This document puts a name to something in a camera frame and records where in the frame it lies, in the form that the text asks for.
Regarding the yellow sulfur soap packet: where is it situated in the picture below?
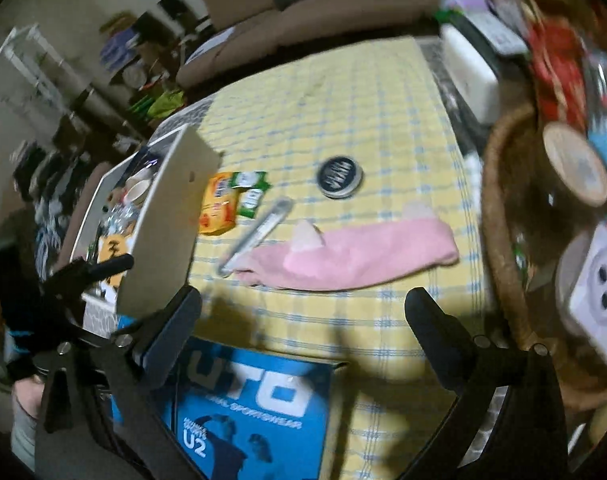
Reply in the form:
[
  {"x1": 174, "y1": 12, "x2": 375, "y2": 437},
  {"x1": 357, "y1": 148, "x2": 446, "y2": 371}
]
[{"x1": 198, "y1": 172, "x2": 238, "y2": 236}]

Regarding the pink fabric headband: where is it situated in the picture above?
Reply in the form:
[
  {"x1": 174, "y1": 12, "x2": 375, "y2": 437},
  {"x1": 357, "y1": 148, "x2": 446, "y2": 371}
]
[{"x1": 233, "y1": 202, "x2": 460, "y2": 292}]

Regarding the clear plastic tube case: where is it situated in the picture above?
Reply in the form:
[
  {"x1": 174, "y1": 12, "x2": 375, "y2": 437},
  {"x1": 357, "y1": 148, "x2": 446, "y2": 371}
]
[{"x1": 216, "y1": 197, "x2": 294, "y2": 278}]

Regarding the green wipe packet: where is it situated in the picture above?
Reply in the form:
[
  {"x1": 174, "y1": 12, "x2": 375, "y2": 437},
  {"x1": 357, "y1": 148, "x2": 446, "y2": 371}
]
[
  {"x1": 237, "y1": 188, "x2": 265, "y2": 219},
  {"x1": 230, "y1": 170, "x2": 271, "y2": 191}
]

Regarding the round Nivea cream tin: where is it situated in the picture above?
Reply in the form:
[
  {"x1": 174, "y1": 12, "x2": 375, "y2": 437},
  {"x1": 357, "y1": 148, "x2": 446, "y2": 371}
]
[{"x1": 317, "y1": 155, "x2": 364, "y2": 200}]

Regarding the person left hand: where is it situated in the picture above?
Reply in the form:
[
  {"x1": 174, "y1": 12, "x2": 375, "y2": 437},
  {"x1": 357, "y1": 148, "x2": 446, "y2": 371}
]
[{"x1": 12, "y1": 375, "x2": 45, "y2": 419}]

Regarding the blue UTO sportswear box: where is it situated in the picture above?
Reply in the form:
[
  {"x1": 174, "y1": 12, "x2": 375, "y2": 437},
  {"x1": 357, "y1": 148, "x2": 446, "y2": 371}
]
[{"x1": 151, "y1": 338, "x2": 346, "y2": 479}]

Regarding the white cardboard storage box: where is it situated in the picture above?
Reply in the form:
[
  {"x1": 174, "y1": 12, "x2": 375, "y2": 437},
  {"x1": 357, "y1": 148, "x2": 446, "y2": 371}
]
[{"x1": 82, "y1": 125, "x2": 221, "y2": 338}]

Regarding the white power adapter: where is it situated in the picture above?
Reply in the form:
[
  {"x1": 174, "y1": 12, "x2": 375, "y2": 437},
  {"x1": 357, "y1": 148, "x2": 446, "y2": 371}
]
[{"x1": 555, "y1": 224, "x2": 607, "y2": 365}]

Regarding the wicker basket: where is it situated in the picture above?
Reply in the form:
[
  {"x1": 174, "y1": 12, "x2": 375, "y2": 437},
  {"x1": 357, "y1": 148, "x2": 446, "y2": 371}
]
[{"x1": 481, "y1": 104, "x2": 607, "y2": 412}]

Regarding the yellow plaid tablecloth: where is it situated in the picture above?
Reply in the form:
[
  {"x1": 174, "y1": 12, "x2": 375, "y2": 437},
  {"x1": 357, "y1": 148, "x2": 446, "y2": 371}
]
[{"x1": 189, "y1": 37, "x2": 487, "y2": 479}]

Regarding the white floral tissue box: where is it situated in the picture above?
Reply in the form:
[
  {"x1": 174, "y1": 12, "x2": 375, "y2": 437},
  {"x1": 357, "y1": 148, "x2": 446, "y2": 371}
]
[{"x1": 440, "y1": 24, "x2": 501, "y2": 126}]

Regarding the purple container with lid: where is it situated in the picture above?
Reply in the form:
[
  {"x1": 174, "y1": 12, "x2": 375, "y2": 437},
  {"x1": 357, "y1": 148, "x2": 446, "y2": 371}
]
[{"x1": 436, "y1": 0, "x2": 491, "y2": 24}]

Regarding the brown sofa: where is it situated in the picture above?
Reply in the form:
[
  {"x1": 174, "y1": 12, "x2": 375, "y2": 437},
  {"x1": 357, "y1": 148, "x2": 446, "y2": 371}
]
[{"x1": 176, "y1": 0, "x2": 440, "y2": 93}]

